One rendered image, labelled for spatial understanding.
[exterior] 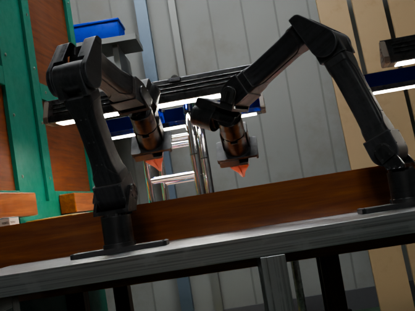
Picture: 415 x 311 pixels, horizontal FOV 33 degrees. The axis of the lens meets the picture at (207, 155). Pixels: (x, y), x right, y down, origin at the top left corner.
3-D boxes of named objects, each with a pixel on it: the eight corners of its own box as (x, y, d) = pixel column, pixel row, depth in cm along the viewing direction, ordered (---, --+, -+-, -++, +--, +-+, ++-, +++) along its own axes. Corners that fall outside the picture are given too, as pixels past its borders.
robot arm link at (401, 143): (377, 171, 143) (306, 39, 151) (388, 170, 148) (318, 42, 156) (404, 157, 140) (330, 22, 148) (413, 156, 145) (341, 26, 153)
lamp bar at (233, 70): (257, 86, 192) (253, 60, 193) (42, 124, 199) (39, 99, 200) (259, 90, 200) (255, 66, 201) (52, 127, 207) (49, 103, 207)
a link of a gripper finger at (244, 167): (224, 168, 181) (217, 143, 174) (251, 164, 180) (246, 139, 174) (225, 187, 176) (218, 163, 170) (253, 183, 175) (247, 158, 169)
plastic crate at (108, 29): (128, 47, 401) (125, 27, 402) (121, 37, 377) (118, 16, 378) (68, 57, 402) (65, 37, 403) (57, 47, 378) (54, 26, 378)
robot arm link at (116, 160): (112, 203, 152) (60, 62, 141) (140, 199, 150) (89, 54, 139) (102, 216, 146) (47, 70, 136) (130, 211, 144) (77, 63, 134)
